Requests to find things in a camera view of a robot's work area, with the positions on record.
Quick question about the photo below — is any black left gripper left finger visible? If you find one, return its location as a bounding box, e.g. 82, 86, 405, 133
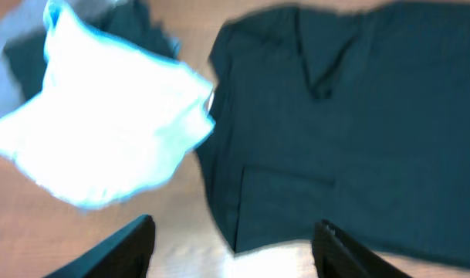
45, 214, 156, 278

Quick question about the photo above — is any black garment in pile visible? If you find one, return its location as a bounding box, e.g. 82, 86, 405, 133
3, 0, 177, 100

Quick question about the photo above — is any grey folded garment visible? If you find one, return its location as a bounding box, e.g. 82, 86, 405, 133
0, 0, 120, 124

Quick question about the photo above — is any light blue printed t-shirt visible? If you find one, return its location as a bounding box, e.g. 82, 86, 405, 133
0, 0, 216, 212

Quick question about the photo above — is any black t-shirt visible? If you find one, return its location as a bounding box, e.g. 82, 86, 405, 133
197, 2, 470, 269

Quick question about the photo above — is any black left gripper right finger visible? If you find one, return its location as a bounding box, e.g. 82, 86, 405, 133
312, 220, 411, 278

